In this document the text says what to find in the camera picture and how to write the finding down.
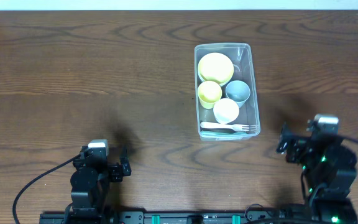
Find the white plastic fork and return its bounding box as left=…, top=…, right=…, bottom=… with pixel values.
left=200, top=121, right=257, bottom=132

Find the white plastic cup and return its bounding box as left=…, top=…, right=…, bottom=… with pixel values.
left=213, top=98, right=239, bottom=124

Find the grey-blue plastic cup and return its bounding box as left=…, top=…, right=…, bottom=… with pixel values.
left=225, top=80, right=250, bottom=108

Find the mint green plastic spoon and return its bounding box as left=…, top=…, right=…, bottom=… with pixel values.
left=200, top=130, right=247, bottom=138

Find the yellow plastic cup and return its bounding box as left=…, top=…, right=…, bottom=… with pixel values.
left=197, top=81, right=222, bottom=110

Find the yellow plastic bowl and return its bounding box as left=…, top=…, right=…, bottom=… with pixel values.
left=197, top=52, right=234, bottom=86

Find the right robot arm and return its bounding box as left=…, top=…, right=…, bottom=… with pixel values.
left=276, top=121, right=358, bottom=223

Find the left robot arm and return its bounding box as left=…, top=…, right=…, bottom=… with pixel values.
left=70, top=146, right=132, bottom=219

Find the clear plastic container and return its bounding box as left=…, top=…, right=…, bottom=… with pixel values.
left=194, top=43, right=261, bottom=141

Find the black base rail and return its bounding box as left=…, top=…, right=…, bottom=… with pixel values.
left=39, top=207, right=358, bottom=224

